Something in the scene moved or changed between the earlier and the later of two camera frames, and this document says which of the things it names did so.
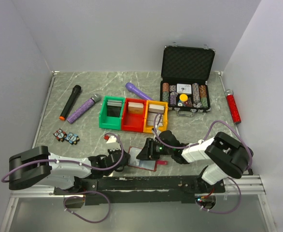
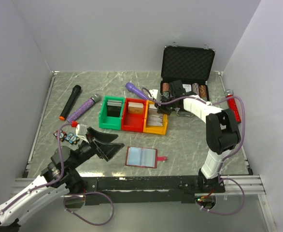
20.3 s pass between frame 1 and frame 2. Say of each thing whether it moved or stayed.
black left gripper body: moved
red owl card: stayed
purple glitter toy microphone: stayed
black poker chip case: stayed
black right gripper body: moved
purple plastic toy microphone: stayed
